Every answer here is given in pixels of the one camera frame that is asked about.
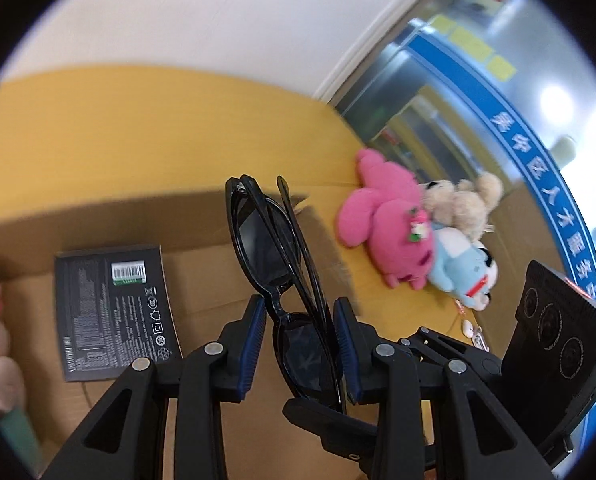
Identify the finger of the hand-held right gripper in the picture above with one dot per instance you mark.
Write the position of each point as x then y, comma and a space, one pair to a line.
458, 347
338, 432

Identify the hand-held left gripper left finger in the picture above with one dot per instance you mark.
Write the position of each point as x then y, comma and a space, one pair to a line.
253, 347

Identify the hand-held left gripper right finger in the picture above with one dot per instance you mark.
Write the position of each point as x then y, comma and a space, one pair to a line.
346, 355

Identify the brown cardboard box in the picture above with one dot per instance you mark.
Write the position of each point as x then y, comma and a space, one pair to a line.
202, 270

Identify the black sunglasses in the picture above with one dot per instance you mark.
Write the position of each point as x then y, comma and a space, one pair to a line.
263, 240

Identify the blue and white plush dog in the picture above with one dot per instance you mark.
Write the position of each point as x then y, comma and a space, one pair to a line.
458, 265

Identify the pink plush bear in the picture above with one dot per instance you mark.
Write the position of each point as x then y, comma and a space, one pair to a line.
388, 225

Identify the black packaging box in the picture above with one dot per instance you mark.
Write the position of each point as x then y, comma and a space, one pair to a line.
112, 320

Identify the beige plush bear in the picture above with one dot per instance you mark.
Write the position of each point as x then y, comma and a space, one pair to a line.
465, 205

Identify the glass door with blue stripe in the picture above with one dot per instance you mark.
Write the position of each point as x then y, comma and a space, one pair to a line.
478, 85

